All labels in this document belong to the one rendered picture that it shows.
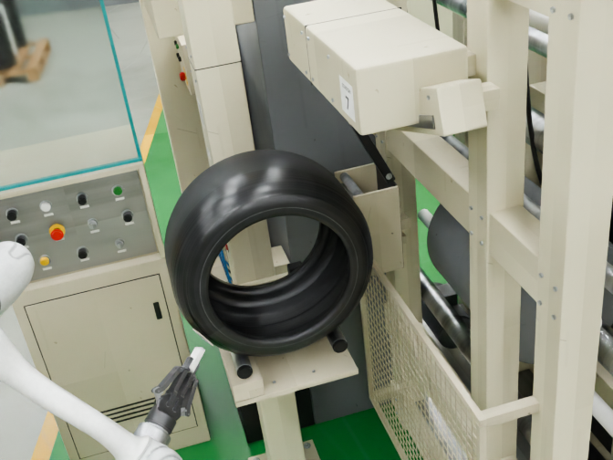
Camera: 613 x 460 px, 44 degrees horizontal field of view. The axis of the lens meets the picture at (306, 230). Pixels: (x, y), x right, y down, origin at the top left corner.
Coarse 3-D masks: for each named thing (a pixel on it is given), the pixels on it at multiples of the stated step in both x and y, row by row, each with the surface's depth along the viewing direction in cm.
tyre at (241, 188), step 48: (192, 192) 203; (240, 192) 191; (288, 192) 193; (336, 192) 199; (192, 240) 193; (336, 240) 232; (192, 288) 197; (240, 288) 233; (288, 288) 237; (336, 288) 228; (240, 336) 207; (288, 336) 213
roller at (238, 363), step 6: (234, 354) 218; (240, 354) 217; (234, 360) 216; (240, 360) 215; (246, 360) 215; (234, 366) 215; (240, 366) 213; (246, 366) 213; (240, 372) 213; (246, 372) 213; (252, 372) 214; (246, 378) 214
